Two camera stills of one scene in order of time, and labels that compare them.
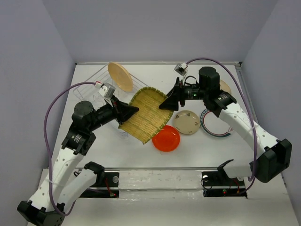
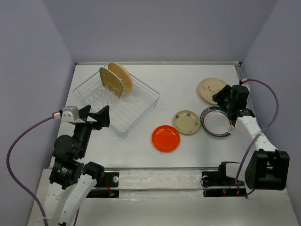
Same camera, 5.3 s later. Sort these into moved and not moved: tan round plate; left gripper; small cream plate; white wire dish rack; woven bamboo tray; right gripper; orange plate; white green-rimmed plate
Moved: right gripper; woven bamboo tray; left gripper
Not moved: orange plate; small cream plate; tan round plate; white green-rimmed plate; white wire dish rack
